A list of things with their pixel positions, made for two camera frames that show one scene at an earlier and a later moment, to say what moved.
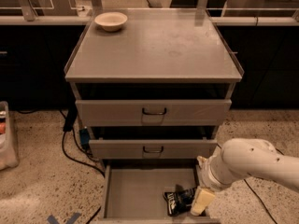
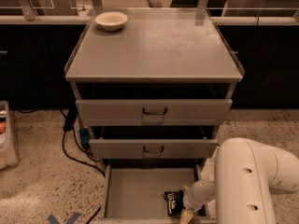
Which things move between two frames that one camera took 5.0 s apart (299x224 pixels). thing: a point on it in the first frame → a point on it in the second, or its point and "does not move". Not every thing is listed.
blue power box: x=84 y=136 does not move
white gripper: x=207 y=174 → x=191 y=201
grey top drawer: x=153 y=112 does not move
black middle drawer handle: x=162 y=149 does not move
